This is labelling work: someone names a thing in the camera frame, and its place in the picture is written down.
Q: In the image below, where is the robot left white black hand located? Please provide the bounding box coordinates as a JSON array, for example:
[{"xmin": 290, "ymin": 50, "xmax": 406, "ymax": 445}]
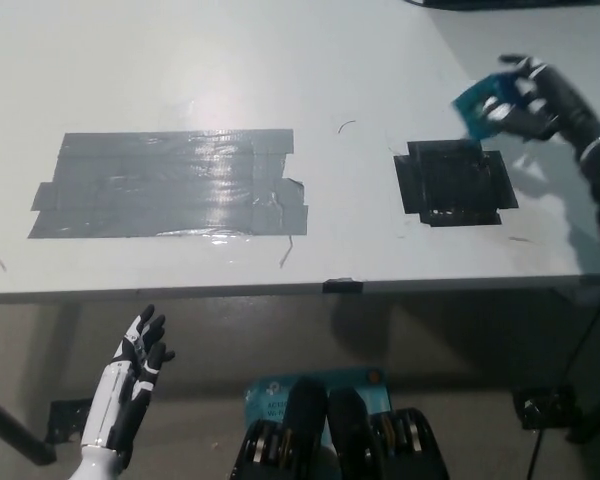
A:
[{"xmin": 79, "ymin": 303, "xmax": 177, "ymax": 454}]

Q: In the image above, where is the robot left black leg block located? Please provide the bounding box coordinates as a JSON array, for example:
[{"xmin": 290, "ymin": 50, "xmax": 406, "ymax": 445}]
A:
[{"xmin": 232, "ymin": 377, "xmax": 331, "ymax": 480}]

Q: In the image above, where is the small black tape strip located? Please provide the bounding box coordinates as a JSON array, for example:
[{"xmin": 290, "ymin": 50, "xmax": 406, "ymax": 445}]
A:
[{"xmin": 322, "ymin": 275, "xmax": 365, "ymax": 295}]

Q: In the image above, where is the robot right black hand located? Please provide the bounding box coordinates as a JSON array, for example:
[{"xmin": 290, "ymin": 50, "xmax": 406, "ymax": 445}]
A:
[{"xmin": 479, "ymin": 53, "xmax": 600, "ymax": 145}]

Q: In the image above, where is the blue taped rubik's cube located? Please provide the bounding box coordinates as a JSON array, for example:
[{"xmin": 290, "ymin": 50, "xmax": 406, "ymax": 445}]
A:
[{"xmin": 451, "ymin": 69, "xmax": 531, "ymax": 142}]

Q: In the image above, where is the loose grey tape thread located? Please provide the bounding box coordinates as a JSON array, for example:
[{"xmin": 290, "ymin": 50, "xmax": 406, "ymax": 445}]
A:
[{"xmin": 278, "ymin": 234, "xmax": 294, "ymax": 270}]

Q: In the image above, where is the thin black floor cable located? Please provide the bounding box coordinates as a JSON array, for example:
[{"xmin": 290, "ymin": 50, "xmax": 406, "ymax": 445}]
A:
[{"xmin": 526, "ymin": 428, "xmax": 547, "ymax": 480}]

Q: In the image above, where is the black flat device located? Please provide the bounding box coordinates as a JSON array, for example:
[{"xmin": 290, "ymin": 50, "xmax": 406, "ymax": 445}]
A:
[{"xmin": 402, "ymin": 0, "xmax": 600, "ymax": 9}]

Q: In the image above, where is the black tape square patch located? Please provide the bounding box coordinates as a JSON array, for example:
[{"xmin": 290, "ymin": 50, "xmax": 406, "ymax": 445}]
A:
[{"xmin": 393, "ymin": 139, "xmax": 520, "ymax": 229}]

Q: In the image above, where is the black slanted table leg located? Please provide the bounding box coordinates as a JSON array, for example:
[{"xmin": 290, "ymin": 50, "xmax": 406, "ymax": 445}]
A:
[{"xmin": 0, "ymin": 388, "xmax": 58, "ymax": 467}]

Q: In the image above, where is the teal cardboard box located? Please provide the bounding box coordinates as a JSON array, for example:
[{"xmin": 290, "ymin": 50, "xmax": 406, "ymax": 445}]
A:
[{"xmin": 243, "ymin": 367, "xmax": 393, "ymax": 427}]

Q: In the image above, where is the grey duct tape patch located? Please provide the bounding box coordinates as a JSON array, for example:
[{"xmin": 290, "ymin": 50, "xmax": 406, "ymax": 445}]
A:
[{"xmin": 27, "ymin": 128, "xmax": 310, "ymax": 241}]

